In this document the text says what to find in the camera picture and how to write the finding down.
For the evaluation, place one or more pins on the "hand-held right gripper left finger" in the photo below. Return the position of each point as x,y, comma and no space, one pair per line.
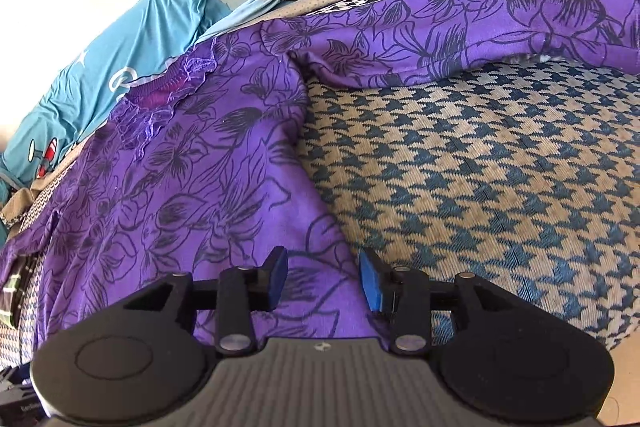
280,274

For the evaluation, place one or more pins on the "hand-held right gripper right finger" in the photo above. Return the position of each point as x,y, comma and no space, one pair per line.
370,282

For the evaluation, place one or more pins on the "purple floral shirt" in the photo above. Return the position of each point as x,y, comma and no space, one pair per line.
175,182

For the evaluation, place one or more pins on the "green striped folded shirt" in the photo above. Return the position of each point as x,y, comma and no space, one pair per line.
12,287

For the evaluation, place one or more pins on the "houndstooth bed blanket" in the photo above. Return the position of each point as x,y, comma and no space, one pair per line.
475,182

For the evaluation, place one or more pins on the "blue cartoon print cover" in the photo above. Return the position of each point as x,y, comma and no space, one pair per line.
125,47

